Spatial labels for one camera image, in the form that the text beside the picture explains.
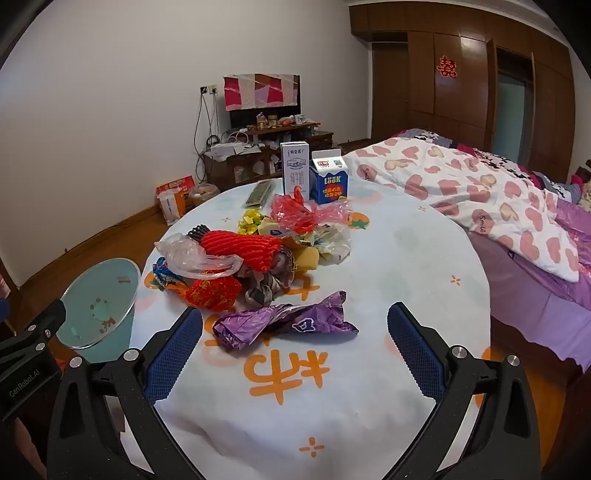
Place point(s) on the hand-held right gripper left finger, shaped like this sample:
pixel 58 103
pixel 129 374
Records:
pixel 175 346

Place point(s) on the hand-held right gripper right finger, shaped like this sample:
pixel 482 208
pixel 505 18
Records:
pixel 415 355

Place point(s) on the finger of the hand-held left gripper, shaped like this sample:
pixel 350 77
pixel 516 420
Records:
pixel 37 334

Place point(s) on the red patterned snack packet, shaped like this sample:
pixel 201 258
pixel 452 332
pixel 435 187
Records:
pixel 214 293

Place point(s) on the light blue round stool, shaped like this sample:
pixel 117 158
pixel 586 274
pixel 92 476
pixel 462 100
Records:
pixel 99 300

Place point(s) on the blue wrapper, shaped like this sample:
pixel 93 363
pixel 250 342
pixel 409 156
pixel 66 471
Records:
pixel 164 274

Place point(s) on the clear plastic bag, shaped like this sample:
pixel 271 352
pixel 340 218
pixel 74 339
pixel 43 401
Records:
pixel 184 256

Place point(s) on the purple plastic bag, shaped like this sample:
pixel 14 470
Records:
pixel 277 323

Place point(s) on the grey plaid wrapper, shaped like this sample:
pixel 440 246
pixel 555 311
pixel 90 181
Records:
pixel 265 284

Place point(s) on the black ribbed plastic piece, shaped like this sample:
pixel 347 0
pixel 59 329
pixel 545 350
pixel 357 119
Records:
pixel 198 232

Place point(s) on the red foam net sleeve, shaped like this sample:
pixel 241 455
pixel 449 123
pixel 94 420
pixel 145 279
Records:
pixel 240 249

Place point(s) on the pink transparent plastic wrapper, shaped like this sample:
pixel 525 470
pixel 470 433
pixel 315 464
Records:
pixel 331 214

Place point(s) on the purple bed sheet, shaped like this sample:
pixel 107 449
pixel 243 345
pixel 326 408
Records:
pixel 531 295

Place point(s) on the white yellow plastic bag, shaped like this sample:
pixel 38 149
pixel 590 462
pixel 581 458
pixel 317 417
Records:
pixel 330 244

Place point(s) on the orange and white box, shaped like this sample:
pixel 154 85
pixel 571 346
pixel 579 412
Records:
pixel 171 203

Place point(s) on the yellow sponge wedge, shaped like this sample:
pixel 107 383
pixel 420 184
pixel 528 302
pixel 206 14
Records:
pixel 307 260

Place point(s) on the yellow crumpled wrapper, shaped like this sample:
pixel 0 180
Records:
pixel 250 220

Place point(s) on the clear plastic jar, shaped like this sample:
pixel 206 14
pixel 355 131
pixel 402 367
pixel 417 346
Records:
pixel 203 196

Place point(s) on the dark striped flat packet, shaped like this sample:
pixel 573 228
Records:
pixel 259 194

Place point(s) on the red crinkled plastic wrapper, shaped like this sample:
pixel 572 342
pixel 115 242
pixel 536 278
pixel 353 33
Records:
pixel 292 213

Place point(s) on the bed with heart-print blanket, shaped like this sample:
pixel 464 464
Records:
pixel 461 184

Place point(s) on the blue gable-top carton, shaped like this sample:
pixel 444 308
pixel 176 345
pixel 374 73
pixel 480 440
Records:
pixel 328 177

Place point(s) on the dark wooden television cabinet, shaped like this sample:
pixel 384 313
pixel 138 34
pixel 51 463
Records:
pixel 258 166

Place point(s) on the tall white milk carton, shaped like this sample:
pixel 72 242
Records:
pixel 294 168

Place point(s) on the brown wooden wardrobe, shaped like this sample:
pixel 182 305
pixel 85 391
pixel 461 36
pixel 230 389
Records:
pixel 466 106

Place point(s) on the wall power socket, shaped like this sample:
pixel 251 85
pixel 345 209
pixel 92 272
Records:
pixel 208 89

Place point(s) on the red paper wall decoration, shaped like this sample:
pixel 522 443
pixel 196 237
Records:
pixel 447 67

